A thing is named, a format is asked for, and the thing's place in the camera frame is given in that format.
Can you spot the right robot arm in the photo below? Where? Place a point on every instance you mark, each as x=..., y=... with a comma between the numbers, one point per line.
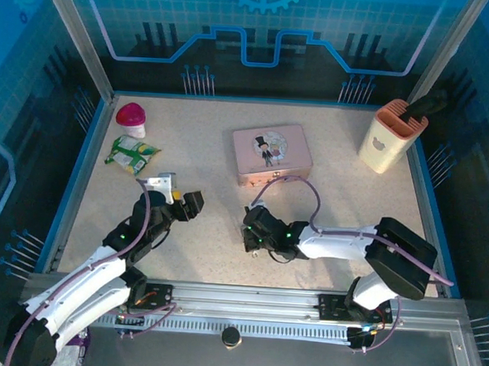
x=402, y=255

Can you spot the aluminium mounting rail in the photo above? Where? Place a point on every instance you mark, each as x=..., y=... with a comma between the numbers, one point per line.
x=246, y=295

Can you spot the cream knife block orange top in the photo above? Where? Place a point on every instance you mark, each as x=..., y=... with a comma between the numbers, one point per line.
x=386, y=146

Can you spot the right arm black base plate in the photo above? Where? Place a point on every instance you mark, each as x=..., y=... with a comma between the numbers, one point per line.
x=332, y=306

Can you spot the small brass padlock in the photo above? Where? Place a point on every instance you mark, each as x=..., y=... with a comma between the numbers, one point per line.
x=177, y=196

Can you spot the aluminium frame post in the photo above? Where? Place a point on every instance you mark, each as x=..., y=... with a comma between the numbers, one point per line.
x=446, y=46
x=77, y=36

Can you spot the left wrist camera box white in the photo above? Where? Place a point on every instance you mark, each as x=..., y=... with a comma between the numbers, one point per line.
x=161, y=185

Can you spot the black controller board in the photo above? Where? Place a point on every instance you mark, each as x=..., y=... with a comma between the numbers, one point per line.
x=132, y=322
x=361, y=337

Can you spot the pink tin box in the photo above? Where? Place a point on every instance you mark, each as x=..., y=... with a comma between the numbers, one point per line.
x=271, y=151

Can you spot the green snack bag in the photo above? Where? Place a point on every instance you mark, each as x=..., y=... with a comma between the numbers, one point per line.
x=132, y=155

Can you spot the round black knob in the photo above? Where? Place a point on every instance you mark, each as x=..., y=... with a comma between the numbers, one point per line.
x=231, y=336

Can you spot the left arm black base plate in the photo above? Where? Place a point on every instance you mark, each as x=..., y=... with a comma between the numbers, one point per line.
x=160, y=296

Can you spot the pink mushroom shaped toy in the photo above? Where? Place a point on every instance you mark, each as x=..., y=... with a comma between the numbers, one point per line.
x=130, y=116

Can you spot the purple snack bag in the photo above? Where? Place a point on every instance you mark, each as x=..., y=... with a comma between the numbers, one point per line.
x=74, y=351

